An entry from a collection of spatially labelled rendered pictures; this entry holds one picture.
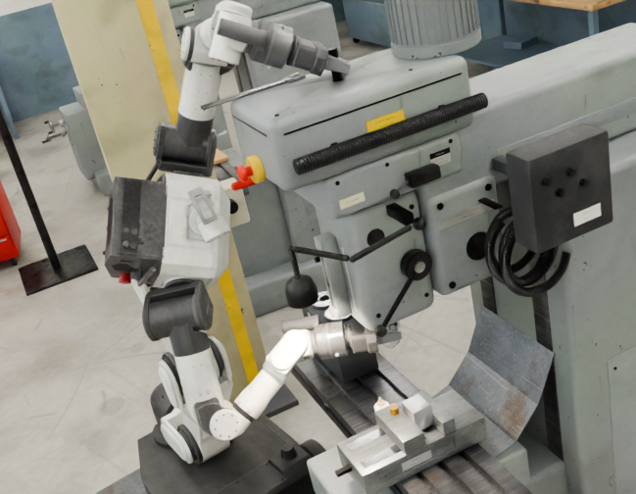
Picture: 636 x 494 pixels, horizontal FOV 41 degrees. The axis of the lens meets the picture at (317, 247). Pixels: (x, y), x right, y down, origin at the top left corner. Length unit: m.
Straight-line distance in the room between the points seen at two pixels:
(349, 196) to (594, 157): 0.50
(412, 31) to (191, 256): 0.74
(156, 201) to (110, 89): 1.44
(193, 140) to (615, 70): 1.03
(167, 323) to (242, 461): 0.98
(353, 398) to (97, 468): 1.93
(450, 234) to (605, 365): 0.57
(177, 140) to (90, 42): 1.35
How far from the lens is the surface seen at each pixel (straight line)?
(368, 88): 1.77
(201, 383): 2.08
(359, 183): 1.81
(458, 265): 2.01
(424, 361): 4.19
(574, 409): 2.31
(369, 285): 1.93
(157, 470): 3.04
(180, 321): 2.05
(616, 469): 2.51
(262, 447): 2.97
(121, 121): 3.53
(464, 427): 2.20
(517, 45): 8.12
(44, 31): 10.80
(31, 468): 4.35
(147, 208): 2.09
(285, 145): 1.71
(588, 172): 1.82
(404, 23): 1.89
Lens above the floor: 2.38
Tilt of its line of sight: 26 degrees down
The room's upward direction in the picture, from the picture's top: 13 degrees counter-clockwise
